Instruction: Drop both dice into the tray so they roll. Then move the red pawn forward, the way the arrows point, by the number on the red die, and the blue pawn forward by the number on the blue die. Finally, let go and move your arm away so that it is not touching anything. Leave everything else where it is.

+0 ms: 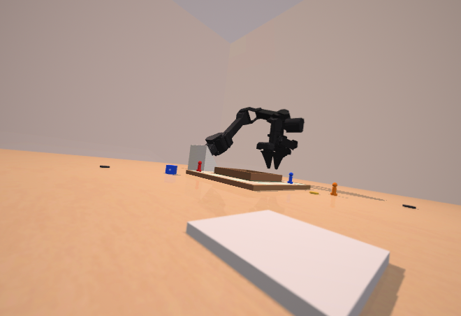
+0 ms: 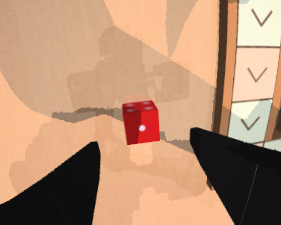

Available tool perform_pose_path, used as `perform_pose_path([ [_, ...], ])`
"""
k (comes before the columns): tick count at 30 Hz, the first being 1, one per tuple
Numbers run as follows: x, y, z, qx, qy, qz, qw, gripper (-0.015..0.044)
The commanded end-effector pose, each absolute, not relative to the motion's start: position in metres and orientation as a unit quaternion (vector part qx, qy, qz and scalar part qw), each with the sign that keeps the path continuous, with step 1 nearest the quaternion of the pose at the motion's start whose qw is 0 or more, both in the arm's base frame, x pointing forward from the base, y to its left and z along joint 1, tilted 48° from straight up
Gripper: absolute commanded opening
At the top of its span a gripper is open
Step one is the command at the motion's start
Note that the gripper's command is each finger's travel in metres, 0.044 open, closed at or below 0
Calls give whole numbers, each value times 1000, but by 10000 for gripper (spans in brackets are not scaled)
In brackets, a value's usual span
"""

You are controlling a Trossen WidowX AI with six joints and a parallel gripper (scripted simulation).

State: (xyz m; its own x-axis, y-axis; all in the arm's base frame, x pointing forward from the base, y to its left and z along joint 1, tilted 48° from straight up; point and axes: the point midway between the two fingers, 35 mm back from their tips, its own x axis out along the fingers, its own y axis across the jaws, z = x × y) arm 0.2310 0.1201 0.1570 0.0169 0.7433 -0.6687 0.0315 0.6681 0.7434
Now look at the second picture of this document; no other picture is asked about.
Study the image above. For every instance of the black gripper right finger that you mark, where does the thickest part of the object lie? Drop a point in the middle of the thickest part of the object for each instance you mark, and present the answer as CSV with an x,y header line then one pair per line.
x,y
247,178

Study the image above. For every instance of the red die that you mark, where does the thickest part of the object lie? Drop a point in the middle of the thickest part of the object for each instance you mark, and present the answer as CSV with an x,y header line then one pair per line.
x,y
141,122

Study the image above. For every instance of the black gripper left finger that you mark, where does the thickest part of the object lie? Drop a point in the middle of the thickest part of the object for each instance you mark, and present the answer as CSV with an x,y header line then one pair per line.
x,y
66,196

